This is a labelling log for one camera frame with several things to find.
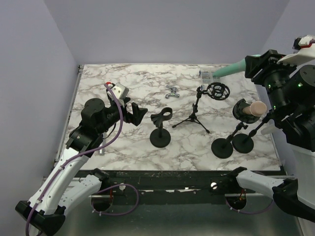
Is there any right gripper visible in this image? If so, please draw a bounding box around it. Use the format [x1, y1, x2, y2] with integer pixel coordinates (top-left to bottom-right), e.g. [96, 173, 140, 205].
[245, 48, 302, 115]

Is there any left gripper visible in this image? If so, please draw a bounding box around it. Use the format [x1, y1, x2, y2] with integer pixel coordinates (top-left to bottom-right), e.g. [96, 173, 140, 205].
[97, 97, 148, 134]

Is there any teal microphone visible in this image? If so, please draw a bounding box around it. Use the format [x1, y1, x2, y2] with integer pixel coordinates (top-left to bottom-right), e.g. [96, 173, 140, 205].
[212, 58, 251, 78]

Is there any black round-base mic stand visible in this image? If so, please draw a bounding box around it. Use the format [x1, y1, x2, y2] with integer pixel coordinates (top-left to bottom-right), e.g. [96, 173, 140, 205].
[150, 107, 173, 148]

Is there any pink microphone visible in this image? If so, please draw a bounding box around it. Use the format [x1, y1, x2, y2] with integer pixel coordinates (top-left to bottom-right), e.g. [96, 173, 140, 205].
[242, 101, 267, 117]

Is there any black tripod shock-mount stand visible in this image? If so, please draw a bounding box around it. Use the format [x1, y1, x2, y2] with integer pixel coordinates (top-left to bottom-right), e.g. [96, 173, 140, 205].
[172, 82, 230, 134]

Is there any grey mesh microphone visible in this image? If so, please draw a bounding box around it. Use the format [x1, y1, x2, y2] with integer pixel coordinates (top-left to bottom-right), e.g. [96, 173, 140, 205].
[98, 140, 106, 156]

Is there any black stand of pink microphone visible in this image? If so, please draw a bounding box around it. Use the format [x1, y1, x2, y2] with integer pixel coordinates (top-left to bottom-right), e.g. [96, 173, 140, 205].
[211, 98, 259, 159]

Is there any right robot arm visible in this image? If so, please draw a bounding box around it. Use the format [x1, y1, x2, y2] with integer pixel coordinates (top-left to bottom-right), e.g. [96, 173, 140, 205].
[226, 50, 315, 222]

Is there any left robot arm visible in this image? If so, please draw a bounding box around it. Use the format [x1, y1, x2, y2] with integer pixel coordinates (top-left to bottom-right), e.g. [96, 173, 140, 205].
[15, 97, 148, 236]

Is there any white microphone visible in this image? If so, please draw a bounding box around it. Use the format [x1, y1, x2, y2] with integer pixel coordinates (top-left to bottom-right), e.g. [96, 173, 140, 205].
[260, 124, 276, 135]

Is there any black stand of white microphone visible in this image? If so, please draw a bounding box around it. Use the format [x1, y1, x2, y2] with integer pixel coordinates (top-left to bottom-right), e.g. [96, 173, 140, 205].
[232, 110, 274, 154]

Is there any chrome faucet tap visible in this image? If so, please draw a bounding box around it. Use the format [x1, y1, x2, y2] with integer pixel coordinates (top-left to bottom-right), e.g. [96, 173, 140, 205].
[165, 85, 180, 99]

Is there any clear plastic screw box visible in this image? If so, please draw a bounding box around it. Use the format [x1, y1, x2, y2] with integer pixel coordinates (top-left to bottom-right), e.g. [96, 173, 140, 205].
[199, 69, 214, 90]

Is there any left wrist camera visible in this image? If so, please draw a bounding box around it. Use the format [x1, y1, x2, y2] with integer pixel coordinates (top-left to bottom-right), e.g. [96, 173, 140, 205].
[105, 82, 129, 106]

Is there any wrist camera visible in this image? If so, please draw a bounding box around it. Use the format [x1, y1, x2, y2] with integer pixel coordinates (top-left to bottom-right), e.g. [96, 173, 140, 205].
[105, 82, 129, 106]
[277, 35, 315, 66]

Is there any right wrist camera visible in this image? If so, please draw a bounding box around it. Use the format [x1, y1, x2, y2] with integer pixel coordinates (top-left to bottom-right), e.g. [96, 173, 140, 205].
[277, 35, 315, 66]

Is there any aluminium frame rail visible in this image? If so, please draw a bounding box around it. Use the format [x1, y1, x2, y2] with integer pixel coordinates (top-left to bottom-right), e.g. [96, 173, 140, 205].
[27, 65, 84, 236]

